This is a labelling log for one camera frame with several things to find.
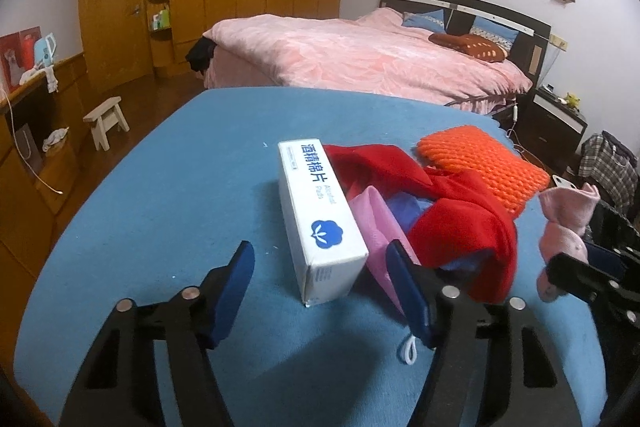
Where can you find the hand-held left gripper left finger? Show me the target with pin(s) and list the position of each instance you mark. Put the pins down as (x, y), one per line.
(232, 292)

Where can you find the white body scale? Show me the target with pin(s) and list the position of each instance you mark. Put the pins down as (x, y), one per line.
(564, 182)

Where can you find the wooden side desk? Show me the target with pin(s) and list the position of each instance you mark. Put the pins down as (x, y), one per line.
(30, 217)

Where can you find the dark nightstand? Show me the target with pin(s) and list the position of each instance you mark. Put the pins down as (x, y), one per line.
(545, 132)

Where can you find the wooden stool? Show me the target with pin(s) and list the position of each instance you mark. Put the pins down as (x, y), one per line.
(106, 117)

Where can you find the yellow plush toy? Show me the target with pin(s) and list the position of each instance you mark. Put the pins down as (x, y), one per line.
(573, 101)

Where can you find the light blue kettle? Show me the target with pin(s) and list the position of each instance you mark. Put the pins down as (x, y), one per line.
(46, 49)

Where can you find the large orange foam net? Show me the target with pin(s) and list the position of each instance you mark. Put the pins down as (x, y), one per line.
(480, 162)

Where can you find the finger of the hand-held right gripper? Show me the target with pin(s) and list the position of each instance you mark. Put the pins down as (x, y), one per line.
(575, 274)
(605, 257)

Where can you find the bed with pink blanket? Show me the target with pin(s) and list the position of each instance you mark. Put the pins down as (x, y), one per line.
(350, 52)

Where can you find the bed with pink quilt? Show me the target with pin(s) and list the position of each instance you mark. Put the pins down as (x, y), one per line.
(525, 29)

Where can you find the blue pillow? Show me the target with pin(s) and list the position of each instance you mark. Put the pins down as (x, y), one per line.
(425, 19)
(495, 32)

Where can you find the black cloth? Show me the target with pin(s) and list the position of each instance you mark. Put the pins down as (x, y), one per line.
(200, 54)

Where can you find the red cloth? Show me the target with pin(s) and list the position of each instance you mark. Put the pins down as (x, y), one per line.
(465, 217)

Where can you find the wall socket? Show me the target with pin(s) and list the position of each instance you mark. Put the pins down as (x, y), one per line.
(559, 42)

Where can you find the white cardboard box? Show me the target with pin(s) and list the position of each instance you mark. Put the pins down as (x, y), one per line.
(320, 227)

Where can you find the brown dotted cushion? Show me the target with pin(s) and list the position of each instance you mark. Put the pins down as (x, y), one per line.
(475, 47)

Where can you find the green bottle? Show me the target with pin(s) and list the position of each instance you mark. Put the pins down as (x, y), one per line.
(162, 18)

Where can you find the red gift bag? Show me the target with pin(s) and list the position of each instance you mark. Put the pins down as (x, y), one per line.
(12, 62)

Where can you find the plaid cloth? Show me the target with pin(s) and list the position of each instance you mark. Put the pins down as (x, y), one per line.
(605, 167)

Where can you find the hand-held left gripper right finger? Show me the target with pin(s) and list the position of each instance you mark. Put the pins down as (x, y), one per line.
(407, 292)

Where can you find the white crumpled cloth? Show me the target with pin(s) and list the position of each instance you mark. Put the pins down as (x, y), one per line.
(55, 139)

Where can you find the blue table mat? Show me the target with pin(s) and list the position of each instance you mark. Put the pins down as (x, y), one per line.
(175, 182)

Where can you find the pink sock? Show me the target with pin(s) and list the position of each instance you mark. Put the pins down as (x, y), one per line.
(567, 207)

